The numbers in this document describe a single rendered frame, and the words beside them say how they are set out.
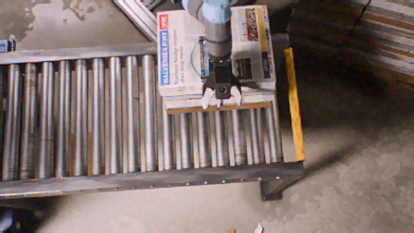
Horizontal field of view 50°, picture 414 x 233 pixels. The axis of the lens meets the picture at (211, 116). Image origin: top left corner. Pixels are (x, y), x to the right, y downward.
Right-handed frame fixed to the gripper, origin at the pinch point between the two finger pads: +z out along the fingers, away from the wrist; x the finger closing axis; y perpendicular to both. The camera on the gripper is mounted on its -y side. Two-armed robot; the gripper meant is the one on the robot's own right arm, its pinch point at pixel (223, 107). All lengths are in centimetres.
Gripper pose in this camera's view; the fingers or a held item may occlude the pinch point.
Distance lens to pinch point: 139.2
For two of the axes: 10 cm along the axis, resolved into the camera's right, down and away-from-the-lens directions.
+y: -0.2, -6.6, 7.5
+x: -10.0, 0.6, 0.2
